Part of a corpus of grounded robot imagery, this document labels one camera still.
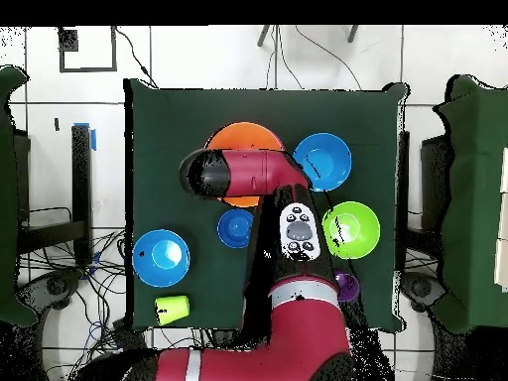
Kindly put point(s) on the green cloth covered table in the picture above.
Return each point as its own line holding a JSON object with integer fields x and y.
{"x": 476, "y": 198}
{"x": 8, "y": 198}

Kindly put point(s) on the black square floor frame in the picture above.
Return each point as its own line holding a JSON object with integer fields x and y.
{"x": 68, "y": 39}

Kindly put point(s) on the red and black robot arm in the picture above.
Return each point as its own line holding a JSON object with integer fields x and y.
{"x": 301, "y": 337}

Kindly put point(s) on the large blue bowl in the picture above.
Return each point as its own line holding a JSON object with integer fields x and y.
{"x": 160, "y": 258}
{"x": 329, "y": 160}

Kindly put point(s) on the black power strip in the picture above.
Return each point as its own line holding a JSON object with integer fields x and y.
{"x": 127, "y": 337}

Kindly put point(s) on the yellow-green cup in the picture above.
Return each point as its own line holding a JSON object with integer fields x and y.
{"x": 172, "y": 309}

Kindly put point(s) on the lime green bowl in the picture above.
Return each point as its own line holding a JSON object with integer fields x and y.
{"x": 357, "y": 230}

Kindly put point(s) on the dark green tablecloth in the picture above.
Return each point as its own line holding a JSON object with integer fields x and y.
{"x": 178, "y": 111}

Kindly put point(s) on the grey chair base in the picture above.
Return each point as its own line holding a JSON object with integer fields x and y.
{"x": 420, "y": 289}
{"x": 55, "y": 285}

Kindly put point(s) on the camera tripod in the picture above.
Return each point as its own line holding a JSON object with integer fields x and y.
{"x": 262, "y": 36}

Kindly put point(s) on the orange bowl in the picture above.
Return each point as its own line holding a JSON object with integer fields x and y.
{"x": 242, "y": 135}

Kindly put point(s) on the small dark blue bowl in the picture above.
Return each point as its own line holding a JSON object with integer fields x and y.
{"x": 233, "y": 229}

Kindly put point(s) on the black stand post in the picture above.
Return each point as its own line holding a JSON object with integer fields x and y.
{"x": 81, "y": 178}
{"x": 404, "y": 178}

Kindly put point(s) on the purple cup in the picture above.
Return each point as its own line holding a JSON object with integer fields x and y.
{"x": 351, "y": 287}

